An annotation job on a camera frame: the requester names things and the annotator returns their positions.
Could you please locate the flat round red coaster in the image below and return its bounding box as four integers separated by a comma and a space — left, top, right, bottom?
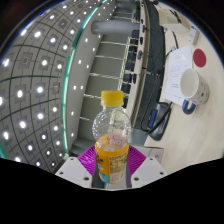
192, 48, 207, 68

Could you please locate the yellow-capped orange juice bottle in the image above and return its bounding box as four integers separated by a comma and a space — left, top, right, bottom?
91, 90, 132, 185

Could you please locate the small white box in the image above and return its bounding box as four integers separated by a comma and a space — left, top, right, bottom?
188, 24, 200, 45

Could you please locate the row of black office chairs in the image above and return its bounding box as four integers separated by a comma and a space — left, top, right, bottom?
121, 28, 148, 108

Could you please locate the group of ceiling lights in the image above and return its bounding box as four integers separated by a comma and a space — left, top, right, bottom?
0, 0, 101, 168

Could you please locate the white mug with blue handle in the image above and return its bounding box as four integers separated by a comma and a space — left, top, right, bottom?
179, 68, 211, 116

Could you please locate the white printed paper sheet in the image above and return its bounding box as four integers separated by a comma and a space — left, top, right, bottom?
160, 45, 194, 107

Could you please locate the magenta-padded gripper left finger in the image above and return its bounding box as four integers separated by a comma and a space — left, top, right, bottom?
54, 145, 101, 189

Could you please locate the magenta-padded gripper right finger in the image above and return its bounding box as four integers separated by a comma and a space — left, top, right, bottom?
125, 144, 168, 190

